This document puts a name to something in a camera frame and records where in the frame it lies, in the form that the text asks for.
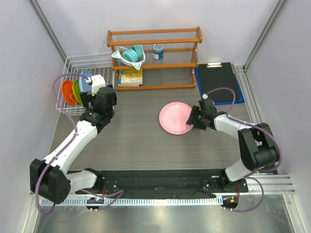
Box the pink plate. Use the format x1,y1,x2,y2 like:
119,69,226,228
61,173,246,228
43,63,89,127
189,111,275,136
158,102,193,135

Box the lime green plate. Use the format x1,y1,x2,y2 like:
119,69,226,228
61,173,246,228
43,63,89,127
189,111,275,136
72,79,82,104

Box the orange plate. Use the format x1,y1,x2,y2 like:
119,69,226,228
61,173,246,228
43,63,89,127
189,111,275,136
62,80,78,106

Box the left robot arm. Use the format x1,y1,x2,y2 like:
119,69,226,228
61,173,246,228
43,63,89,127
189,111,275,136
30,84,117,204

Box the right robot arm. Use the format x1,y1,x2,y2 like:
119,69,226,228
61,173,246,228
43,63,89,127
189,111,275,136
187,98,281,192

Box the orange wooden shelf rack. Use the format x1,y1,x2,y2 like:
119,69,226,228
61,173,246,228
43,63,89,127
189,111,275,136
106,27,203,91

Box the stack of books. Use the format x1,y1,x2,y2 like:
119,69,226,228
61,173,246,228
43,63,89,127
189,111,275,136
118,69,143,86

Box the black clipboard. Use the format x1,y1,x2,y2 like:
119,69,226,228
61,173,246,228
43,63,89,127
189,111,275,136
198,62,244,103

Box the blue clipboard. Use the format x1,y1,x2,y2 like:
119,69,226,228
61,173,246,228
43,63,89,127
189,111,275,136
194,63,245,106

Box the teal cat ear headphones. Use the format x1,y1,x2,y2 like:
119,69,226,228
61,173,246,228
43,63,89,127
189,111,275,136
111,45,146,70

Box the blue lidded jar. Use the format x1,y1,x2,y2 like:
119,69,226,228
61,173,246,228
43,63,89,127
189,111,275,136
152,44,164,60

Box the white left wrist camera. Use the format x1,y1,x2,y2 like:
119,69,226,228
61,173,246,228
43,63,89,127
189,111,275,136
84,74,106,96

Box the white wire dish rack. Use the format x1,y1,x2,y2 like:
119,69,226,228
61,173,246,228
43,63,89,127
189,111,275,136
57,53,115,116

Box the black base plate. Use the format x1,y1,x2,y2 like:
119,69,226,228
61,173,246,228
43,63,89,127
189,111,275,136
90,169,248,200

